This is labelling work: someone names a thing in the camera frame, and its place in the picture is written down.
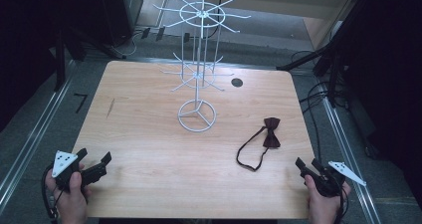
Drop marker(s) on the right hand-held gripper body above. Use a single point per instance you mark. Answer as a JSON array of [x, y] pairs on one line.
[[328, 184]]

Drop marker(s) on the dark maroon bow tie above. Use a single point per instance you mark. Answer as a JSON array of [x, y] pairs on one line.
[[272, 137]]

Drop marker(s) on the black metal stand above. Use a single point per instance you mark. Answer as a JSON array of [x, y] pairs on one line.
[[331, 48], [60, 61]]

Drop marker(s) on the dark cabinet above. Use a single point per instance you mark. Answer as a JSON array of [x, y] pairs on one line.
[[122, 8]]

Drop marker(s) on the person's left hand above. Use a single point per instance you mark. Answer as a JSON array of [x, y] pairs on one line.
[[71, 204]]

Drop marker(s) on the metal floor rail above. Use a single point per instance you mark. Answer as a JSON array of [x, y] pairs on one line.
[[30, 144], [348, 157]]

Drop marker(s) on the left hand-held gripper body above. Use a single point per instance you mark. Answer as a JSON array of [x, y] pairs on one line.
[[66, 171]]

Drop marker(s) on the person's right hand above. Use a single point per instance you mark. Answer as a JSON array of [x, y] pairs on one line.
[[326, 209]]

